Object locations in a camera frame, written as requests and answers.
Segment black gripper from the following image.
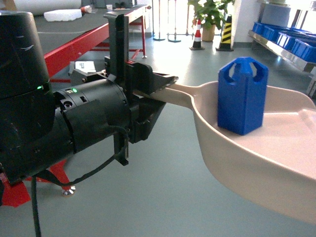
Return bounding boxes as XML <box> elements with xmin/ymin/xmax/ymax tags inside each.
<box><xmin>54</xmin><ymin>12</ymin><xmax>179</xmax><ymax>165</ymax></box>

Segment blue plastic block part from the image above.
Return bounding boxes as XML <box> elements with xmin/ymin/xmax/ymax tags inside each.
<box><xmin>217</xmin><ymin>57</ymin><xmax>269</xmax><ymax>135</ymax></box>

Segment beige plastic dustpan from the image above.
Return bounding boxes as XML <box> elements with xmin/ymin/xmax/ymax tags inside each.
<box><xmin>149</xmin><ymin>81</ymin><xmax>316</xmax><ymax>224</ymax></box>

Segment stainless steel shelf rack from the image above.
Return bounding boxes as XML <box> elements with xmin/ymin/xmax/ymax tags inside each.
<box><xmin>248</xmin><ymin>0</ymin><xmax>316</xmax><ymax>98</ymax></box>

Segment red white traffic cone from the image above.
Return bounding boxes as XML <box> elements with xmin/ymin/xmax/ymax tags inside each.
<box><xmin>190</xmin><ymin>19</ymin><xmax>204</xmax><ymax>50</ymax></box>

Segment white paper cup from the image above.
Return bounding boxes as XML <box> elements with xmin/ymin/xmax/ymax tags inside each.
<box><xmin>106</xmin><ymin>4</ymin><xmax>113</xmax><ymax>11</ymax></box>

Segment green potted plant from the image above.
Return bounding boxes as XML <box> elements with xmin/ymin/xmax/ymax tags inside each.
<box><xmin>188</xmin><ymin>0</ymin><xmax>235</xmax><ymax>42</ymax></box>

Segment white foam block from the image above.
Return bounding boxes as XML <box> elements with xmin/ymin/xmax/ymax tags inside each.
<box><xmin>43</xmin><ymin>9</ymin><xmax>82</xmax><ymax>22</ymax></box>

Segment black cable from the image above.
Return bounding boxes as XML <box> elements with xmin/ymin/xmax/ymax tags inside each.
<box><xmin>31</xmin><ymin>125</ymin><xmax>130</xmax><ymax>237</ymax></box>

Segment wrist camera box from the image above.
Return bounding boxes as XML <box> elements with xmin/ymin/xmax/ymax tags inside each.
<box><xmin>69</xmin><ymin>61</ymin><xmax>106</xmax><ymax>86</ymax></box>

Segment yellow black traffic post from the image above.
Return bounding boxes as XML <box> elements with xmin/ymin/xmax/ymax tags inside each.
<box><xmin>216</xmin><ymin>15</ymin><xmax>234</xmax><ymax>51</ymax></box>

